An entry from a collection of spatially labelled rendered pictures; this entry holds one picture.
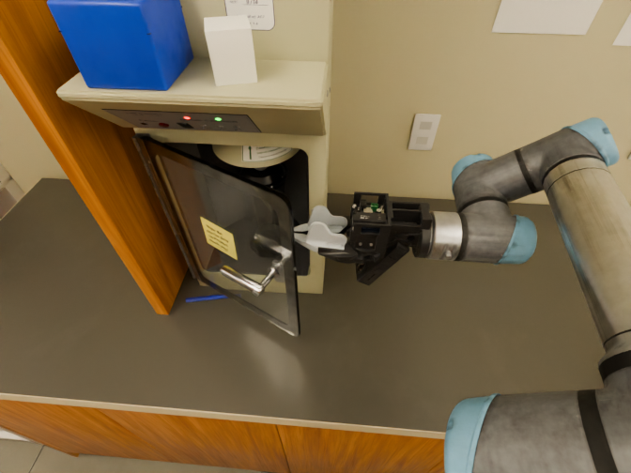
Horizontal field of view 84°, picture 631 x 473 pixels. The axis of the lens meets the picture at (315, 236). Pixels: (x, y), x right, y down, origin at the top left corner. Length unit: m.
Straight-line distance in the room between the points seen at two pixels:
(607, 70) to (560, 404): 0.91
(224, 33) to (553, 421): 0.50
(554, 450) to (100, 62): 0.59
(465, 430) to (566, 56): 0.91
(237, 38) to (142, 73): 0.12
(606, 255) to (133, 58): 0.55
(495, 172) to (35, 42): 0.66
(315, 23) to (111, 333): 0.79
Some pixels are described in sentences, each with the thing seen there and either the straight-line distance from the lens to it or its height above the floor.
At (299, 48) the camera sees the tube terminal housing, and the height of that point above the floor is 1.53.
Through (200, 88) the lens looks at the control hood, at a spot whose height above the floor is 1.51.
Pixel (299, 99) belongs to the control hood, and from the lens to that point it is 0.43.
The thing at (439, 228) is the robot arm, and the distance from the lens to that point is 0.54.
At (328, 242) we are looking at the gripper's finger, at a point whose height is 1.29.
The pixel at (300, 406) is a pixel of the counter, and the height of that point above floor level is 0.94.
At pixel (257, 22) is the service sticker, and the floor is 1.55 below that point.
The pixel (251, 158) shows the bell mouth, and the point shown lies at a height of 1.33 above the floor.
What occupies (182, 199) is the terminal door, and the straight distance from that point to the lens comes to 0.67.
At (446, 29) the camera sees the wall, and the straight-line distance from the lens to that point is 0.99.
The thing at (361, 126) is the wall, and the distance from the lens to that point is 1.07.
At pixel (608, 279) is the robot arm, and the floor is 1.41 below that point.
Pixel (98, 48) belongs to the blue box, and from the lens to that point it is 0.49.
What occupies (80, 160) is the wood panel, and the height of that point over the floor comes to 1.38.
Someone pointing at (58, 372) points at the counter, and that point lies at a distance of 0.99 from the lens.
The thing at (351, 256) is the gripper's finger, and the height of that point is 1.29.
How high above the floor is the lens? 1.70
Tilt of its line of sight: 47 degrees down
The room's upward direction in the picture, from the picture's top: straight up
